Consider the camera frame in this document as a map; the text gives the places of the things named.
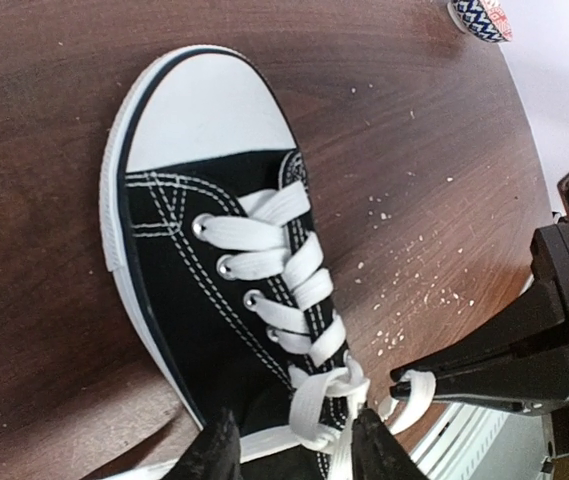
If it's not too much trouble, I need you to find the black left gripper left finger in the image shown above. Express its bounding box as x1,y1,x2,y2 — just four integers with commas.
163,408,242,480

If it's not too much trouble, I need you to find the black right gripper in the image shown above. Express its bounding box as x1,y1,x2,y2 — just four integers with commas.
390,173,569,458

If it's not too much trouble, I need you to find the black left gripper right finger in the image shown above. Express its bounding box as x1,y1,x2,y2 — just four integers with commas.
351,408,428,480

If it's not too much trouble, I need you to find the white shoelace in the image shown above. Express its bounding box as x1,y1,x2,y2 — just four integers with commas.
196,180,438,480

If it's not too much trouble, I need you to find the black white canvas sneaker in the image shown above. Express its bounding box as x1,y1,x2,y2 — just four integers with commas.
99,45,355,479

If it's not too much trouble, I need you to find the pink patterned bowl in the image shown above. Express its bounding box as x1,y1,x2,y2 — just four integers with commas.
446,0,513,44

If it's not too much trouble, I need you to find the aluminium front rail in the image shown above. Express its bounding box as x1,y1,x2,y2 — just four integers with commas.
410,404,554,480

